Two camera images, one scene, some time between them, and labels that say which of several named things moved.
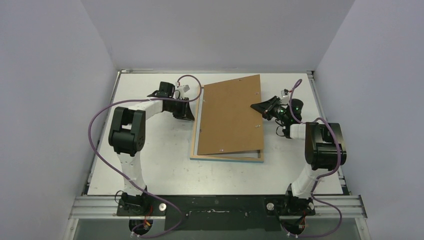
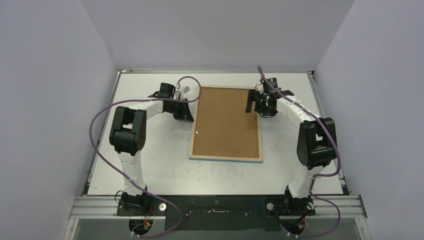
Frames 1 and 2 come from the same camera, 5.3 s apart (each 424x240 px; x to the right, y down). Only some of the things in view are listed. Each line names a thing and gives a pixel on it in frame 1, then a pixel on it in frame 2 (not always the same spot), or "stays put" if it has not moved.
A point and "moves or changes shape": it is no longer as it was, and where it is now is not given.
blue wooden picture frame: [252, 156] moves or changes shape
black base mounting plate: [217, 212] stays put
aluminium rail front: [105, 207] stays put
